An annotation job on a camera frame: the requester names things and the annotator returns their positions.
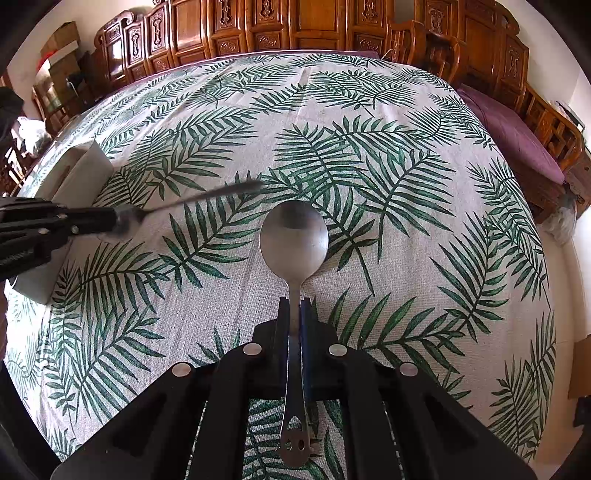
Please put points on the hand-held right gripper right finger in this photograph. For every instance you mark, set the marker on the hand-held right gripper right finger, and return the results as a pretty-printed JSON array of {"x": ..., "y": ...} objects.
[{"x": 308, "y": 364}]

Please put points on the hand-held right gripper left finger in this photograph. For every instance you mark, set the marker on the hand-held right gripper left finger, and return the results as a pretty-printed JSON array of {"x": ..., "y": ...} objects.
[{"x": 282, "y": 364}]

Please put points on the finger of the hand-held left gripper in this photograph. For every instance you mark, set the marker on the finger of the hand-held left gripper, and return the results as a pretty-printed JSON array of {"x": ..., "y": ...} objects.
[
  {"x": 27, "y": 251},
  {"x": 92, "y": 220}
]

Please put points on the grey metal tray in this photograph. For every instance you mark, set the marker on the grey metal tray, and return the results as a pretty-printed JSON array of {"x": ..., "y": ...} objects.
[{"x": 78, "y": 184}]

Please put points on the metal fork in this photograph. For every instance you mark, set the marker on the metal fork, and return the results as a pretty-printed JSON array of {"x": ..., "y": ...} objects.
[{"x": 184, "y": 201}]

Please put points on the metal spoon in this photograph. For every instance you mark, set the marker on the metal spoon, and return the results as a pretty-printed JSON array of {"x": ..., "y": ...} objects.
[{"x": 293, "y": 240}]

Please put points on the white plastic bag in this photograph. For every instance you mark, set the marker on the white plastic bag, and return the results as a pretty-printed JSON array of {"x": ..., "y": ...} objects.
[{"x": 32, "y": 136}]

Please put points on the dark cloth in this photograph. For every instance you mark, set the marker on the dark cloth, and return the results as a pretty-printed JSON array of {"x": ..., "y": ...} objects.
[{"x": 9, "y": 115}]

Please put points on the cardboard box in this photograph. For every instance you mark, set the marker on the cardboard box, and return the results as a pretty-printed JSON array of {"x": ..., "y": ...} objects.
[{"x": 62, "y": 39}]

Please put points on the leaf print tablecloth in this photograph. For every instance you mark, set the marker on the leaf print tablecloth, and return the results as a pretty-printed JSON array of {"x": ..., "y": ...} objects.
[{"x": 369, "y": 161}]

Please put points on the carved wooden sofa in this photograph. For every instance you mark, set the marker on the carved wooden sofa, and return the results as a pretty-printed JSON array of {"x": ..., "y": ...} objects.
[
  {"x": 489, "y": 37},
  {"x": 277, "y": 23}
]

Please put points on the clear plastic bag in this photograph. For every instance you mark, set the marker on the clear plastic bag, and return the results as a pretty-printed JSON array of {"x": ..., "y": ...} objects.
[{"x": 561, "y": 226}]

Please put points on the purple seat cushion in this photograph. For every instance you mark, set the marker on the purple seat cushion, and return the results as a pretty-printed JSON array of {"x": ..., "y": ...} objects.
[
  {"x": 508, "y": 134},
  {"x": 351, "y": 54}
]

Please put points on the wooden chair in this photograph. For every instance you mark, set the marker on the wooden chair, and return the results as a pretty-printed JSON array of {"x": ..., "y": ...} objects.
[
  {"x": 406, "y": 44},
  {"x": 445, "y": 57}
]

